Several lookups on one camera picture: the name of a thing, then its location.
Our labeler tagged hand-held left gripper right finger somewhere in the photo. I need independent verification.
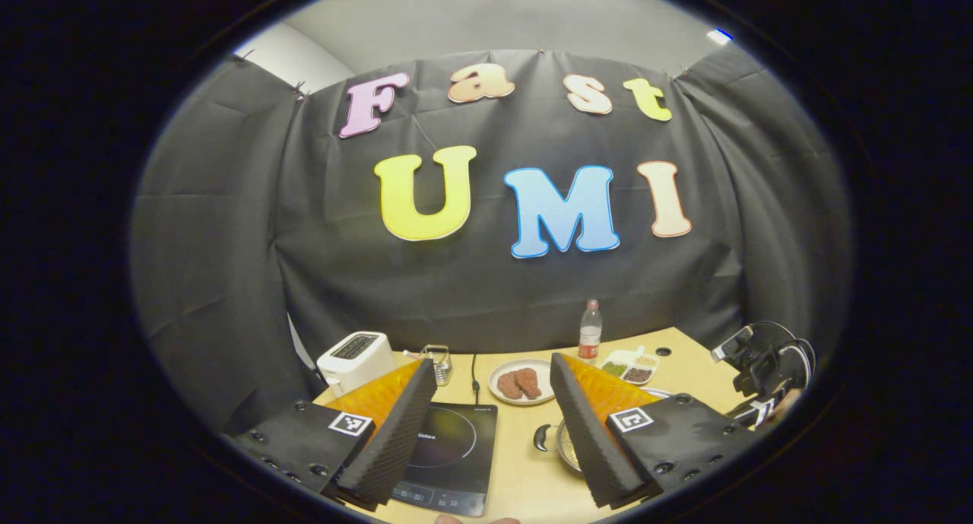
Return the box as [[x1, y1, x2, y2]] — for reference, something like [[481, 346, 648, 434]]
[[549, 351, 761, 510]]

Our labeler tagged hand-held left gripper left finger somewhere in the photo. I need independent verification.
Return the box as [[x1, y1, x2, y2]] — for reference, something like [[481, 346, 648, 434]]
[[224, 357, 439, 511]]

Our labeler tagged stainless steel pot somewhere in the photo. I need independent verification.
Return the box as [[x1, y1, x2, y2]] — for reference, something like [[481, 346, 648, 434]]
[[532, 387, 673, 475]]

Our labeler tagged black induction cooktop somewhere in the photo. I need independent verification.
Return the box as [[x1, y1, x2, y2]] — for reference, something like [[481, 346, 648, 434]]
[[390, 402, 499, 518]]

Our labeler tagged white toaster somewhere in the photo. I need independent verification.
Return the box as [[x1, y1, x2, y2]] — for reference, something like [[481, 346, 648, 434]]
[[316, 331, 396, 397]]

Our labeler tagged white divided dish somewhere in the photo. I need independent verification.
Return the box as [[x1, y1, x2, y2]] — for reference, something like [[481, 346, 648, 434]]
[[598, 346, 661, 386]]

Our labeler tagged clear bottle with red label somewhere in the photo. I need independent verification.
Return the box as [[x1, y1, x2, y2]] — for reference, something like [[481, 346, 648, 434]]
[[578, 299, 604, 360]]

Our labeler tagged round white plate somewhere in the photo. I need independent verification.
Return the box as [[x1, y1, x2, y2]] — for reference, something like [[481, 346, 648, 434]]
[[488, 358, 556, 406]]

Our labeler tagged black backdrop cloth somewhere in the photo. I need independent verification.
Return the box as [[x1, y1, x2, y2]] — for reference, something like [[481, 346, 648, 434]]
[[129, 45, 856, 437]]

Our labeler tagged metal wire utensil holder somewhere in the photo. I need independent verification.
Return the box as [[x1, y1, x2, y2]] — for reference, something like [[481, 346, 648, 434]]
[[420, 345, 455, 386]]

